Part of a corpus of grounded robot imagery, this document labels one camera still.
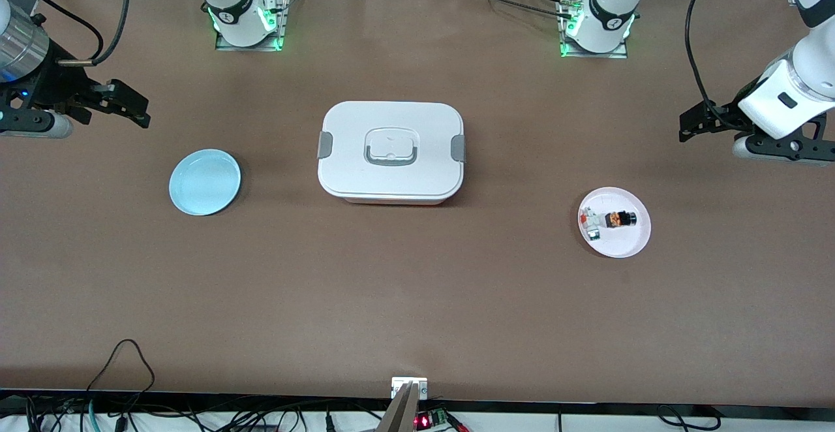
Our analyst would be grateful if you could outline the black coiled cable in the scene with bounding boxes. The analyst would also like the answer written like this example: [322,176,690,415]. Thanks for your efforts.
[655,404,721,431]

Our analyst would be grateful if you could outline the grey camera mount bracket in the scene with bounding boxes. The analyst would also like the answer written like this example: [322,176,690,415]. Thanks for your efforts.
[377,377,429,432]

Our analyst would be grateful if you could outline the light blue round plate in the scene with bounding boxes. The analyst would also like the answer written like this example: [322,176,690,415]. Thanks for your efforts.
[168,149,242,217]

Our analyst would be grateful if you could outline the thin black looped table cable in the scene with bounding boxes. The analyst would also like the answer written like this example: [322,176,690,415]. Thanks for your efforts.
[85,339,157,414]

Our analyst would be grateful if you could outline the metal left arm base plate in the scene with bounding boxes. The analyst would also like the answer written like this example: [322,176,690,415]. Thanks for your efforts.
[558,0,629,59]

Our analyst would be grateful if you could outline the white lunch box grey clips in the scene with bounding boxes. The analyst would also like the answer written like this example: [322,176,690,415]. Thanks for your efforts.
[317,100,466,206]

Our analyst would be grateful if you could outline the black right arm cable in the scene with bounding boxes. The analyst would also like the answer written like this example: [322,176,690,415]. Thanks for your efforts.
[14,0,131,67]

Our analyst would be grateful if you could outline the circuit board with red light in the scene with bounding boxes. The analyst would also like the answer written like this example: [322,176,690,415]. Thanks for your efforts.
[415,407,469,432]

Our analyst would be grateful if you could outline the pink round plate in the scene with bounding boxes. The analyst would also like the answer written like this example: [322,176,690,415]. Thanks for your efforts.
[577,187,652,259]

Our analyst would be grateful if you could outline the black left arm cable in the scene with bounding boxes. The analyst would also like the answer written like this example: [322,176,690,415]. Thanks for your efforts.
[684,0,741,126]

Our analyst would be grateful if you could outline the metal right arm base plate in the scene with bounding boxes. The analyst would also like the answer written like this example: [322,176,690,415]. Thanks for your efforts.
[215,0,292,52]

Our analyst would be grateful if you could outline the black cable to arm base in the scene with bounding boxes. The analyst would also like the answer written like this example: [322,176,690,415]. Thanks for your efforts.
[459,0,576,19]

